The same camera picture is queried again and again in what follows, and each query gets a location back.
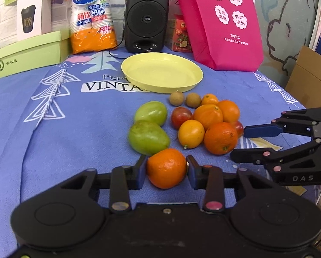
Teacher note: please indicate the black loudspeaker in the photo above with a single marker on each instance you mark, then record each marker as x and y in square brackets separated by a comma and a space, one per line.
[145, 25]

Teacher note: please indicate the brown cardboard box right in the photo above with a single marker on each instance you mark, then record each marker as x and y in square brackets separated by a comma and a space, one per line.
[304, 83]

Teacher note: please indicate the green mango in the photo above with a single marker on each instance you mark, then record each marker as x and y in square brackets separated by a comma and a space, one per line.
[152, 111]
[148, 138]

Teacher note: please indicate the blue printed tablecloth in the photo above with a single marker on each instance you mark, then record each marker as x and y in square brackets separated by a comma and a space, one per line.
[58, 121]

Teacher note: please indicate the dark red tomato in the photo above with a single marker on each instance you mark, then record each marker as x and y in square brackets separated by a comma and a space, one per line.
[179, 116]

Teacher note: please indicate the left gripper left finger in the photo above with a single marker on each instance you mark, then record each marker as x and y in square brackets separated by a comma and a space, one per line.
[118, 182]

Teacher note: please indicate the white coffee cup box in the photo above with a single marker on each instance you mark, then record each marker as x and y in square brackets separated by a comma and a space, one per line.
[33, 18]

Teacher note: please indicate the large orange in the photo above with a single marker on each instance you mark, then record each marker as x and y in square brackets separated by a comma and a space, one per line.
[220, 138]

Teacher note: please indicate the orange paper cup pack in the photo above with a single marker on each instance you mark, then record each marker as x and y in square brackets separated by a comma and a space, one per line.
[91, 26]

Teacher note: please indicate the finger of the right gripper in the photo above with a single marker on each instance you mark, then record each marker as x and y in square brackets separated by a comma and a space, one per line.
[302, 122]
[308, 154]

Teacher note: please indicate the small orange kumquat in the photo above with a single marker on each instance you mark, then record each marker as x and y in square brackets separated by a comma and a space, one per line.
[209, 99]

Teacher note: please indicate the bright red tomato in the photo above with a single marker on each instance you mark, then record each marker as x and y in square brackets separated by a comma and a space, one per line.
[239, 128]

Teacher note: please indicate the brown longan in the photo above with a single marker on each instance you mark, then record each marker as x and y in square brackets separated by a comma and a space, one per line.
[193, 100]
[176, 98]

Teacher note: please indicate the yellow plastic plate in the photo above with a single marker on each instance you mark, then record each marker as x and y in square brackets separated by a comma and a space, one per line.
[160, 72]

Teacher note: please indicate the green mango back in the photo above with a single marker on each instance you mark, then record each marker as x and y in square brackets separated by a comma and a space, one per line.
[152, 111]

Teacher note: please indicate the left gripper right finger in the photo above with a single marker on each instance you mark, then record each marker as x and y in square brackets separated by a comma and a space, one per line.
[214, 181]

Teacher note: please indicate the yellow-orange small citrus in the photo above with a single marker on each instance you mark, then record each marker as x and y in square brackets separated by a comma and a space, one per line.
[191, 134]

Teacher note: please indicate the red tomato juice carton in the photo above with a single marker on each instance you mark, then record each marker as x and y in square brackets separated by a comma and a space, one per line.
[177, 35]

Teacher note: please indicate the light green shoe box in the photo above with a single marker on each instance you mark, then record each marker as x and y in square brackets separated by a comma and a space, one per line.
[36, 52]

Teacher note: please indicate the pink non-woven bag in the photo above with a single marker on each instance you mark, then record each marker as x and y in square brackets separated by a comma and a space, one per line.
[224, 34]

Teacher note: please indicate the green mango front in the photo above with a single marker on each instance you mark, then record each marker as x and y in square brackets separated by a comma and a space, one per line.
[148, 138]

